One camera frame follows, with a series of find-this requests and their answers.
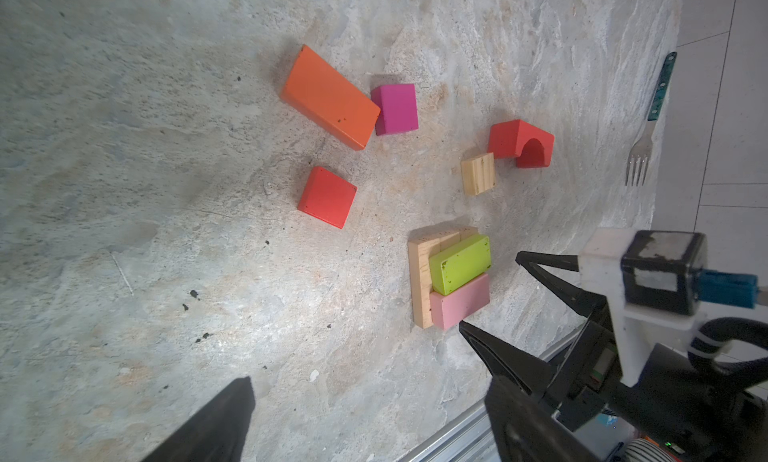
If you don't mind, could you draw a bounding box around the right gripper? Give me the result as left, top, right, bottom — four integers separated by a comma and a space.
459, 251, 621, 432

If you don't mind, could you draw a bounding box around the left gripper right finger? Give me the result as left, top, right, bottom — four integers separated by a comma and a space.
484, 376, 598, 462

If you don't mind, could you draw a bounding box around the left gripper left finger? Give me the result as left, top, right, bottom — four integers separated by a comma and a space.
144, 377, 256, 462

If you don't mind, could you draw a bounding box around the pink rectangular block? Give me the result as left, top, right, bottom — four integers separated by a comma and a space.
430, 273, 490, 330

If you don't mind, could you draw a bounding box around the lime green rectangular block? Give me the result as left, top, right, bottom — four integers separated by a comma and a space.
429, 234, 492, 296

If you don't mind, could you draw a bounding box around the natural wood block 31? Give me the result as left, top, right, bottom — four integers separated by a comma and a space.
408, 231, 452, 329

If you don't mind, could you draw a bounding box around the natural wood block 29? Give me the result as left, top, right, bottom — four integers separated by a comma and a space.
440, 229, 464, 250

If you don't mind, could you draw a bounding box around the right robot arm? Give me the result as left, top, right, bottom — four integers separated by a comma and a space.
459, 252, 767, 461

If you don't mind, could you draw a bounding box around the small ridged natural block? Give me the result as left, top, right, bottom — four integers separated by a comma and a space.
461, 153, 496, 196

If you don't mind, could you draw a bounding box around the red arch block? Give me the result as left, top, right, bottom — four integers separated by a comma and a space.
488, 120, 555, 169

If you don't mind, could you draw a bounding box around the red square block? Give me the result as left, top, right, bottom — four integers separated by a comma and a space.
297, 167, 357, 229

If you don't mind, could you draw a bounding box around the magenta cube block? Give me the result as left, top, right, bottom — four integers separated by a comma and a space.
371, 84, 419, 136

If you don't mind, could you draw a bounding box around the orange rectangular block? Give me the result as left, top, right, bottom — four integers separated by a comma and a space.
280, 45, 381, 151

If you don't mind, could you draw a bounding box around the dark grey pen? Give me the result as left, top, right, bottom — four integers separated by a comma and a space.
625, 52, 678, 186

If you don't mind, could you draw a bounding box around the aluminium mounting rail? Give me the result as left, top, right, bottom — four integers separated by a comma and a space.
402, 333, 584, 461

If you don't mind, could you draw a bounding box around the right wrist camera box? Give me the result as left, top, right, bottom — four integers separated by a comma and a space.
621, 230, 759, 316

